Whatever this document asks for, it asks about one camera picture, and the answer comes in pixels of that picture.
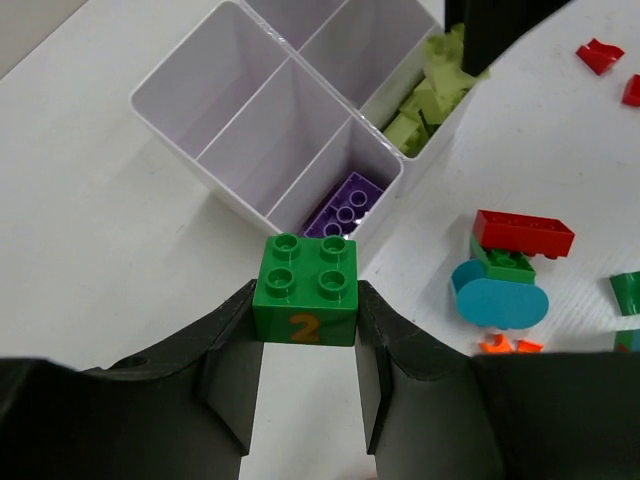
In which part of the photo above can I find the white divided container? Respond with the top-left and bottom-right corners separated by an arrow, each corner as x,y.
239,0 -> 481,199
130,1 -> 403,243

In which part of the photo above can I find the green number lego brick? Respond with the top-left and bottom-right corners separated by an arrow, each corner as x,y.
252,233 -> 358,347

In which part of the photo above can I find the small orange lego pair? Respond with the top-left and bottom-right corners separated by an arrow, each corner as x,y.
479,334 -> 544,354

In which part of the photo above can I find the green teal lego stack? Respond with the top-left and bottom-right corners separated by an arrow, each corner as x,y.
614,329 -> 640,352
469,235 -> 536,284

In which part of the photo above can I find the small green lego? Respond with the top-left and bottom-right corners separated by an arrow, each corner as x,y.
609,271 -> 640,316

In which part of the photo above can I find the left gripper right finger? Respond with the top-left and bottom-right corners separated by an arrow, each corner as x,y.
355,281 -> 639,479

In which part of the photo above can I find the small red lego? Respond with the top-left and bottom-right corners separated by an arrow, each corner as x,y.
621,74 -> 640,108

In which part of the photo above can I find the purple lego stack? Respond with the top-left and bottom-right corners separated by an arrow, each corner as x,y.
302,171 -> 384,238

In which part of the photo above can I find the light green lego brick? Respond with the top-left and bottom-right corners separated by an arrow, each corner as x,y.
413,23 -> 490,125
383,109 -> 438,158

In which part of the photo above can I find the left white divided container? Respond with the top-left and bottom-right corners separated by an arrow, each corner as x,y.
130,1 -> 403,243

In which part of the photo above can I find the right white divided container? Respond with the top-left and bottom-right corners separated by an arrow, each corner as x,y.
239,0 -> 481,199

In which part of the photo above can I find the red round lego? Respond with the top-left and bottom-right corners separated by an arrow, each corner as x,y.
576,38 -> 625,76

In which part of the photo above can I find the red long lego brick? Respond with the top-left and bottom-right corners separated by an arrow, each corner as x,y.
472,210 -> 575,260

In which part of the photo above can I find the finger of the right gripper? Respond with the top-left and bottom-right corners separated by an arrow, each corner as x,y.
444,0 -> 569,76

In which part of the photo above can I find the teal oval lego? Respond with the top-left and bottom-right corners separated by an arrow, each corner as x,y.
451,259 -> 549,330

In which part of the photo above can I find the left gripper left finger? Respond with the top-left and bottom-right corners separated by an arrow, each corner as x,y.
1,282 -> 263,479

